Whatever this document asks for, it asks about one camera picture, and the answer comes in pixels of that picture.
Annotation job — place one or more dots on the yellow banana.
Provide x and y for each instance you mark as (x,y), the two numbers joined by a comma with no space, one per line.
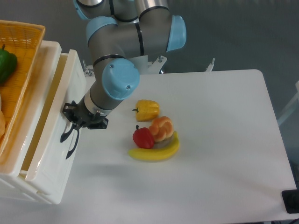
(160,154)

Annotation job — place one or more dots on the white drawer cabinet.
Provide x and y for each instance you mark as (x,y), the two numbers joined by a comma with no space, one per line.
(12,185)

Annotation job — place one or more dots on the green bell pepper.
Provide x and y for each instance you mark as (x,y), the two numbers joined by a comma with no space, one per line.
(8,64)

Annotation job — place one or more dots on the red bell pepper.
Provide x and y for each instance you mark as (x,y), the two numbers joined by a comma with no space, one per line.
(143,138)

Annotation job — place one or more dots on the orange plastic basket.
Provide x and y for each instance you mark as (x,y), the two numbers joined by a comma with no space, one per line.
(23,40)

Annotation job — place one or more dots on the black device at edge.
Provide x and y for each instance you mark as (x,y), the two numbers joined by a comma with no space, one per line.
(291,200)

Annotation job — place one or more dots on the white chair frame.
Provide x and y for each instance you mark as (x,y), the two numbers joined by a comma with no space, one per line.
(290,107)

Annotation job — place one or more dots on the yellow bell pepper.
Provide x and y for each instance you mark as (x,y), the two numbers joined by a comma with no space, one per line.
(146,110)

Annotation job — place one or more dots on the round bread bun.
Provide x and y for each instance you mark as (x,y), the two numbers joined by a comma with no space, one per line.
(2,124)

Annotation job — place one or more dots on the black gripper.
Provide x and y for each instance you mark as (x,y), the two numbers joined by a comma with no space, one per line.
(80,117)

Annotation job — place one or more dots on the braided bread roll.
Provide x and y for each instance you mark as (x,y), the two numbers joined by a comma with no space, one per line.
(161,128)

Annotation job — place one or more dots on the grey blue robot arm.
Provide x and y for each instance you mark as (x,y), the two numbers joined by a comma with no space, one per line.
(117,31)

